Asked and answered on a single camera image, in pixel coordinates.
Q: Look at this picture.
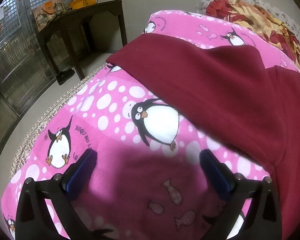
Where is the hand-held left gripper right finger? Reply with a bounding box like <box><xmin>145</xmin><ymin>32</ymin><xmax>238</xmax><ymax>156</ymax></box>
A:
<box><xmin>199</xmin><ymin>149</ymin><xmax>283</xmax><ymax>240</ymax></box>

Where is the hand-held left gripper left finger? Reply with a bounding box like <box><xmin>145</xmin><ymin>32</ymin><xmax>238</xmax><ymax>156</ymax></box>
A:
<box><xmin>15</xmin><ymin>149</ymin><xmax>98</xmax><ymax>240</ymax></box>

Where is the maroon garment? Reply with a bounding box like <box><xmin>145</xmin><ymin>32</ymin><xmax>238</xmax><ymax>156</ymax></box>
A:
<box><xmin>106</xmin><ymin>33</ymin><xmax>300</xmax><ymax>240</ymax></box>

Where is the pink penguin print blanket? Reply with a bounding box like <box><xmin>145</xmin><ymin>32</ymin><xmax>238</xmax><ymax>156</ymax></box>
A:
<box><xmin>1</xmin><ymin>10</ymin><xmax>300</xmax><ymax>240</ymax></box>

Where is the black shoe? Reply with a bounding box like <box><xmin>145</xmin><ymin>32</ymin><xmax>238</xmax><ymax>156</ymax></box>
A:
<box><xmin>56</xmin><ymin>69</ymin><xmax>75</xmax><ymax>85</ymax></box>

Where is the metal mesh gate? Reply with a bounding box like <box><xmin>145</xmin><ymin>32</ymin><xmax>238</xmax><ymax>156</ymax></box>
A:
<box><xmin>0</xmin><ymin>0</ymin><xmax>78</xmax><ymax>117</ymax></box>

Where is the dark wooden table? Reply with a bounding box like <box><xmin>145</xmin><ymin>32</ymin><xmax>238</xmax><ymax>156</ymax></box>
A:
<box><xmin>37</xmin><ymin>0</ymin><xmax>128</xmax><ymax>80</ymax></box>

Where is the printed cardboard box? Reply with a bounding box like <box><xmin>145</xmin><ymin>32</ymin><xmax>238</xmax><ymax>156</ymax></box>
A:
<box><xmin>32</xmin><ymin>1</ymin><xmax>56</xmax><ymax>28</ymax></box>

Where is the red yellow floral quilt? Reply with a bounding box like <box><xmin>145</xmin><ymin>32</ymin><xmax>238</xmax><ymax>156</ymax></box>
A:
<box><xmin>205</xmin><ymin>0</ymin><xmax>300</xmax><ymax>75</ymax></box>

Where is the yellow plastic basket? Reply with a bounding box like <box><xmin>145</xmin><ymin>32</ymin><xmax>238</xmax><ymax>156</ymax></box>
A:
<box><xmin>68</xmin><ymin>0</ymin><xmax>98</xmax><ymax>9</ymax></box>

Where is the grey floral bedding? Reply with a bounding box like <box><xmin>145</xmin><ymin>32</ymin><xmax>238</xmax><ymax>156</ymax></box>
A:
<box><xmin>195</xmin><ymin>0</ymin><xmax>300</xmax><ymax>55</ymax></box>

